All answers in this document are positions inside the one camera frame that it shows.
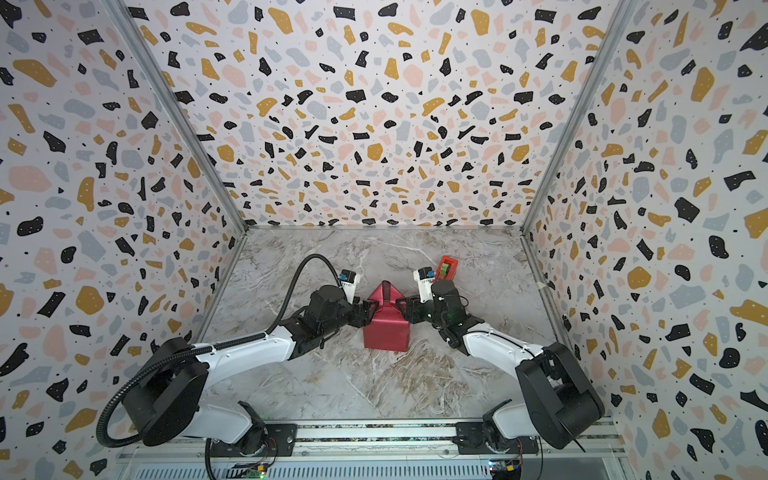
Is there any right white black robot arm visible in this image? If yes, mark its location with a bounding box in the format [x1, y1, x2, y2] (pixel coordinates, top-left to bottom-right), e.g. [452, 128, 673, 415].
[395, 280, 605, 452]

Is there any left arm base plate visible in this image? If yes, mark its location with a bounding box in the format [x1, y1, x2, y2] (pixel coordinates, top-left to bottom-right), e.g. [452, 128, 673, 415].
[208, 401, 298, 461]

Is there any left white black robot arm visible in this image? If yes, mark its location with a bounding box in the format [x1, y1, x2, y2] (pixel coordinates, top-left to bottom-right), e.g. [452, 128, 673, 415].
[120, 285, 379, 455]

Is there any black corrugated cable conduit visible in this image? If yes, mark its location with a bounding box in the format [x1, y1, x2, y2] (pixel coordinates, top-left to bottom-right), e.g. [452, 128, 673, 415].
[95, 253, 343, 449]

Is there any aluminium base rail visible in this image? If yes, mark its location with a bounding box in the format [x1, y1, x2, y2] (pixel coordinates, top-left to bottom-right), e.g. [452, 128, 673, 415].
[116, 418, 634, 479]

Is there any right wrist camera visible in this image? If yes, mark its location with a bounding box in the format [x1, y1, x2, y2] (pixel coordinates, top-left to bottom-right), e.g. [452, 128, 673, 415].
[413, 266, 436, 303]

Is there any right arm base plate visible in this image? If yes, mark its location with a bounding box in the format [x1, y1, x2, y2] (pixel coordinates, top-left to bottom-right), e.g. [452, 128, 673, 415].
[452, 400, 540, 455]

